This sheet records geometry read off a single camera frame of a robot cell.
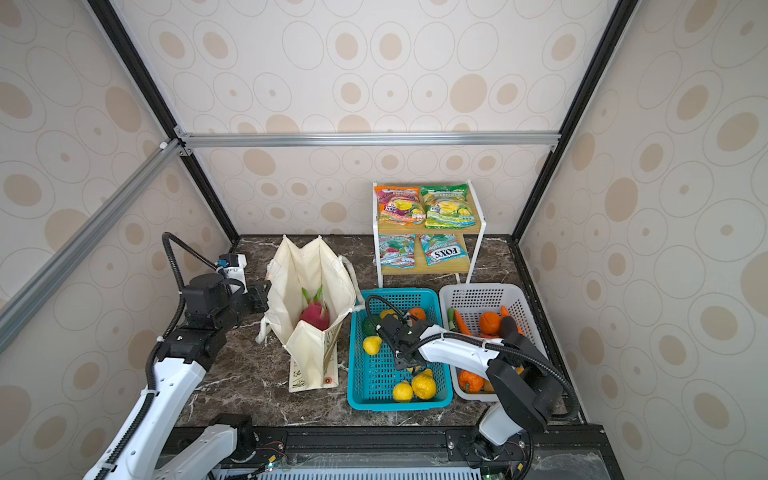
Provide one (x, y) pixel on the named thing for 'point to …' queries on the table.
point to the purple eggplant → (508, 326)
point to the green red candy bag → (397, 250)
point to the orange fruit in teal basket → (419, 313)
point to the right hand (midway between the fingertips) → (410, 356)
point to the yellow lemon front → (402, 392)
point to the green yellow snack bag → (447, 206)
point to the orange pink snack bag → (400, 205)
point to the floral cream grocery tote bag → (314, 357)
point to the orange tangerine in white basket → (490, 323)
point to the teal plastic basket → (374, 382)
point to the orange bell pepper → (470, 382)
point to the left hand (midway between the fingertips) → (276, 278)
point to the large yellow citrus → (424, 385)
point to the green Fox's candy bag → (443, 247)
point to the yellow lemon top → (386, 312)
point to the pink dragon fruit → (315, 311)
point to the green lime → (369, 325)
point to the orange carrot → (461, 324)
